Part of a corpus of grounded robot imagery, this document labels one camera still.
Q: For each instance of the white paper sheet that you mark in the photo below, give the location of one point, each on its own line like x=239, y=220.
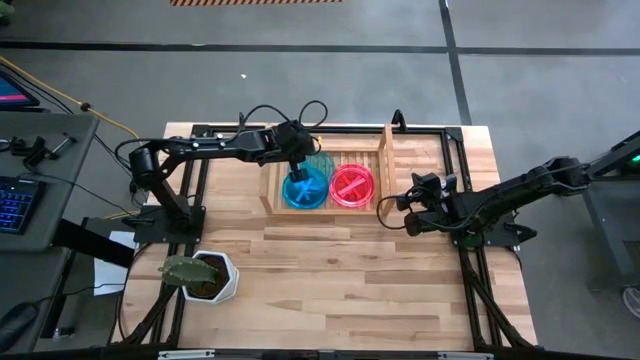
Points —
x=107, y=275

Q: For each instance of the desk computer monitor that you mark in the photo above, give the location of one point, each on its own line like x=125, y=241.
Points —
x=12, y=95

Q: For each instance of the wooden slatted shelf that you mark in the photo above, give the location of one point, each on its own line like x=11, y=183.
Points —
x=350, y=150

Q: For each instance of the black aluminium table frame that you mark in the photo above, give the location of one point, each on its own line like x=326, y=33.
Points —
x=454, y=133

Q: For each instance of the black metal stand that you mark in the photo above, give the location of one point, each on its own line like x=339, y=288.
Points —
x=602, y=235

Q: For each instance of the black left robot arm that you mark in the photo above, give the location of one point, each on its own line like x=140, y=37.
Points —
x=215, y=145

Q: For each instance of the backlit black keyboard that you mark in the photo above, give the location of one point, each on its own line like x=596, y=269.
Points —
x=15, y=205

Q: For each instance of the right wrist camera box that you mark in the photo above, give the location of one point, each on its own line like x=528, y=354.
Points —
x=414, y=225

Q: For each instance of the black table clamp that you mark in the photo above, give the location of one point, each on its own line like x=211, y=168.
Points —
x=398, y=120
x=242, y=121

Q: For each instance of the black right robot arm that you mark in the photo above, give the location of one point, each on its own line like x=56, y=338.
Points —
x=520, y=192

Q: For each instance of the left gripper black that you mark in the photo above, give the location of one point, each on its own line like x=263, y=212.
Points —
x=292, y=142

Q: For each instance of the black desk clamp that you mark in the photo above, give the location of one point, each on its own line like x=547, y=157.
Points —
x=30, y=150

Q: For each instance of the white hexagonal planter pot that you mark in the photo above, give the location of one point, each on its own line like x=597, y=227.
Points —
x=227, y=290

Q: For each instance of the black flat bar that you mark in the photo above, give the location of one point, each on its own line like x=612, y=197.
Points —
x=90, y=242

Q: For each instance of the grey side desk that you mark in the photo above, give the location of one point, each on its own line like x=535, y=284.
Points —
x=55, y=200

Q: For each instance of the silver metal bracket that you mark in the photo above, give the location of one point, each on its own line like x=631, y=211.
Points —
x=465, y=356
x=186, y=355

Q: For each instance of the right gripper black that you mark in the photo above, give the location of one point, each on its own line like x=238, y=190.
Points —
x=435, y=200

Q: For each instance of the green cactus plant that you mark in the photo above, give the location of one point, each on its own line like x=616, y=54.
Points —
x=187, y=270

